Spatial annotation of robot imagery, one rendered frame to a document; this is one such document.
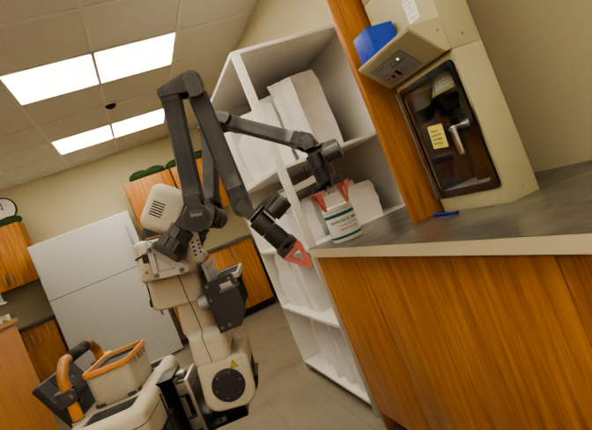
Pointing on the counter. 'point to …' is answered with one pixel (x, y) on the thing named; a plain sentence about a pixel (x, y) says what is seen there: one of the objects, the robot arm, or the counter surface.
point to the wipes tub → (342, 222)
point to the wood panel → (381, 107)
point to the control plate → (396, 67)
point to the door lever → (458, 136)
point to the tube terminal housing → (469, 54)
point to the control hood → (436, 42)
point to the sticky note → (438, 136)
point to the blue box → (373, 40)
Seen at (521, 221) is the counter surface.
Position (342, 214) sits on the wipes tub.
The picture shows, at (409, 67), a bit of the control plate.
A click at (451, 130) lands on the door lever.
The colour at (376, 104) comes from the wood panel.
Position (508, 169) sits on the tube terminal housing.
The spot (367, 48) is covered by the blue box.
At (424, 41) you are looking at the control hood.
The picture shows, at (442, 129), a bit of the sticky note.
